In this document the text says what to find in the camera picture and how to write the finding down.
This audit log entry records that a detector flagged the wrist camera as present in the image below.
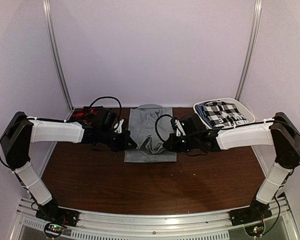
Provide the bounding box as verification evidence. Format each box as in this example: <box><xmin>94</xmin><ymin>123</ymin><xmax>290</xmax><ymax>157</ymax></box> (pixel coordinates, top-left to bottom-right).
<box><xmin>170</xmin><ymin>117</ymin><xmax>186</xmax><ymax>137</ymax></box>
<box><xmin>114</xmin><ymin>118</ymin><xmax>127</xmax><ymax>134</ymax></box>

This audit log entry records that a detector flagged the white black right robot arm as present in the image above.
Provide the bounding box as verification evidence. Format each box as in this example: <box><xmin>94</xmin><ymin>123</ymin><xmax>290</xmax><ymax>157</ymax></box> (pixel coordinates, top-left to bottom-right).
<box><xmin>163</xmin><ymin>112</ymin><xmax>300</xmax><ymax>221</ymax></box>

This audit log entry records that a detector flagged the aluminium corner post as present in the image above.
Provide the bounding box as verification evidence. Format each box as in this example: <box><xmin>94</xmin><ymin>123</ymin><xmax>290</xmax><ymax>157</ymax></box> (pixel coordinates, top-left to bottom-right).
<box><xmin>235</xmin><ymin>0</ymin><xmax>263</xmax><ymax>101</ymax></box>
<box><xmin>42</xmin><ymin>0</ymin><xmax>74</xmax><ymax>111</ymax></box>

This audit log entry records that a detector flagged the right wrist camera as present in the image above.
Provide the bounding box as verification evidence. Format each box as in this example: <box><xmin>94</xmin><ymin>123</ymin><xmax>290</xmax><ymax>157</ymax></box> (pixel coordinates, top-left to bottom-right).
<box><xmin>170</xmin><ymin>117</ymin><xmax>186</xmax><ymax>137</ymax></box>

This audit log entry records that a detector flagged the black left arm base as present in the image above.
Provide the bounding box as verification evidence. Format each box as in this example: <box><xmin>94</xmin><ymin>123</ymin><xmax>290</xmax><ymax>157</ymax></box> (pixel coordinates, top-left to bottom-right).
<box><xmin>35</xmin><ymin>205</ymin><xmax>80</xmax><ymax>239</ymax></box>

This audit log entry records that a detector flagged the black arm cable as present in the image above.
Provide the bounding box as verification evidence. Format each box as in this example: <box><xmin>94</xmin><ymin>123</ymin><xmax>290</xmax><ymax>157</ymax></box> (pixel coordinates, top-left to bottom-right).
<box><xmin>154</xmin><ymin>114</ymin><xmax>178</xmax><ymax>143</ymax></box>
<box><xmin>88</xmin><ymin>96</ymin><xmax>123</xmax><ymax>121</ymax></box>

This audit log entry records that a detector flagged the blue plaid shirt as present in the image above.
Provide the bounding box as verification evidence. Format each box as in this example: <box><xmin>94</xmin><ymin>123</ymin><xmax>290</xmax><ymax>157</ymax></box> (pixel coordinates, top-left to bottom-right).
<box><xmin>194</xmin><ymin>102</ymin><xmax>213</xmax><ymax>128</ymax></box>

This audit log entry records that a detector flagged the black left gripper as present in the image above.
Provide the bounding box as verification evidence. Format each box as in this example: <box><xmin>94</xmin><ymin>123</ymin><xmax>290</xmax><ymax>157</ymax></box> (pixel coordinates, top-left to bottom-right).
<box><xmin>99</xmin><ymin>128</ymin><xmax>137</xmax><ymax>153</ymax></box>

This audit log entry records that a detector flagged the black white checked shirt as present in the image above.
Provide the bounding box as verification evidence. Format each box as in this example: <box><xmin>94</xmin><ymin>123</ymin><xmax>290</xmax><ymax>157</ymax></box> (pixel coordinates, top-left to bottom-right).
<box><xmin>202</xmin><ymin>100</ymin><xmax>250</xmax><ymax>129</ymax></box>

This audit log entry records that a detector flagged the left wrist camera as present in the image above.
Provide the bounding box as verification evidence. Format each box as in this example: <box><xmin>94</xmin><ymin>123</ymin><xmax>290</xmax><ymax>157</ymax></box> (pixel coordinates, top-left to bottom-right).
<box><xmin>114</xmin><ymin>118</ymin><xmax>127</xmax><ymax>134</ymax></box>

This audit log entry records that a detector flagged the left aluminium corner post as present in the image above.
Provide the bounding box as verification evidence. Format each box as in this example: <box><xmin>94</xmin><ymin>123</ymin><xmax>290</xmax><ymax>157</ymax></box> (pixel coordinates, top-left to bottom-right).
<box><xmin>42</xmin><ymin>0</ymin><xmax>74</xmax><ymax>111</ymax></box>

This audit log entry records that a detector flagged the grey long sleeve shirt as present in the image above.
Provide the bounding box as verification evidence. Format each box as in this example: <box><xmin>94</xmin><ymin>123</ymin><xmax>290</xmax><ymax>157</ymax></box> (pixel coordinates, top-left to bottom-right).
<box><xmin>124</xmin><ymin>104</ymin><xmax>177</xmax><ymax>163</ymax></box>

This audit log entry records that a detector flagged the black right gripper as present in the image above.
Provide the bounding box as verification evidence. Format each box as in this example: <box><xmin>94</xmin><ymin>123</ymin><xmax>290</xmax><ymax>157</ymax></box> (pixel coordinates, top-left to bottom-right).
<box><xmin>163</xmin><ymin>133</ymin><xmax>199</xmax><ymax>153</ymax></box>

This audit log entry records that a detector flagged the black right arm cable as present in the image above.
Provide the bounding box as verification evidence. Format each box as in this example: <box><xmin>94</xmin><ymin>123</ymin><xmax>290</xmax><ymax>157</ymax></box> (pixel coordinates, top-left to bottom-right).
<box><xmin>154</xmin><ymin>114</ymin><xmax>178</xmax><ymax>143</ymax></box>

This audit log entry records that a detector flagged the red black plaid shirt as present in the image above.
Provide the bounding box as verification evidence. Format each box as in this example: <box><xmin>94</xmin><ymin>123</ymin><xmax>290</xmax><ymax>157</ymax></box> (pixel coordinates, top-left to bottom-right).
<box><xmin>68</xmin><ymin>106</ymin><xmax>104</xmax><ymax>122</ymax></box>

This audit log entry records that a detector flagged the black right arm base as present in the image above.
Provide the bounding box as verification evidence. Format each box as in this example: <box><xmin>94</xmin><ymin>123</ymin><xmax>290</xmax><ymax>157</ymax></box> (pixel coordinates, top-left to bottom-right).
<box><xmin>229</xmin><ymin>199</ymin><xmax>272</xmax><ymax>238</ymax></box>

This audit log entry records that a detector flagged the white laundry basket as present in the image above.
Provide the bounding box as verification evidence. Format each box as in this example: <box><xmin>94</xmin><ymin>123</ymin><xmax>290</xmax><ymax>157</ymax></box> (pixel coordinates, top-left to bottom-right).
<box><xmin>193</xmin><ymin>98</ymin><xmax>256</xmax><ymax>129</ymax></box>

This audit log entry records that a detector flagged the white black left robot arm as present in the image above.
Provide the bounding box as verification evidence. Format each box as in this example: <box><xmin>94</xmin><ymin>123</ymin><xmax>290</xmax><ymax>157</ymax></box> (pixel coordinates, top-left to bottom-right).
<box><xmin>0</xmin><ymin>107</ymin><xmax>140</xmax><ymax>222</ymax></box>

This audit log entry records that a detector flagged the right aluminium corner post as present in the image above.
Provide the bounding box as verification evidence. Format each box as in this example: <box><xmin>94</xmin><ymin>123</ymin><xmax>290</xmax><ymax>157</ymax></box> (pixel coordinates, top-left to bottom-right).
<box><xmin>235</xmin><ymin>0</ymin><xmax>263</xmax><ymax>101</ymax></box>

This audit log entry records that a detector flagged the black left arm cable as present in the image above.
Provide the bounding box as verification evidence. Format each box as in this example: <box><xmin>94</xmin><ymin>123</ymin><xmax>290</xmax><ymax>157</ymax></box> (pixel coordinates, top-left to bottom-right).
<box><xmin>88</xmin><ymin>96</ymin><xmax>123</xmax><ymax>121</ymax></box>

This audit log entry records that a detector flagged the aluminium front rail frame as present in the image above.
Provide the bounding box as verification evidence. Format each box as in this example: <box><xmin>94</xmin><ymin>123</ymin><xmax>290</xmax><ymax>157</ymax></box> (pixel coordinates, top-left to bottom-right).
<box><xmin>7</xmin><ymin>197</ymin><xmax>300</xmax><ymax>240</ymax></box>

